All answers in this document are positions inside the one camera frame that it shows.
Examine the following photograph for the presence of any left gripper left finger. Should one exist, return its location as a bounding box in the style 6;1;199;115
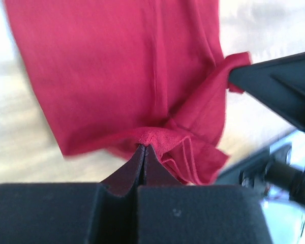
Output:
0;146;145;243

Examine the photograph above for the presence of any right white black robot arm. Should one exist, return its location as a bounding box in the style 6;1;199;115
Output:
215;52;305;207

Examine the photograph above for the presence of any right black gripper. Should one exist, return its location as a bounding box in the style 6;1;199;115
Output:
229;52;305;133

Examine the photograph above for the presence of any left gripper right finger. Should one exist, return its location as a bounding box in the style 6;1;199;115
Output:
136;144;272;244

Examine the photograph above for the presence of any red t shirt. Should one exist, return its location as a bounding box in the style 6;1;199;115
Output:
5;1;250;185

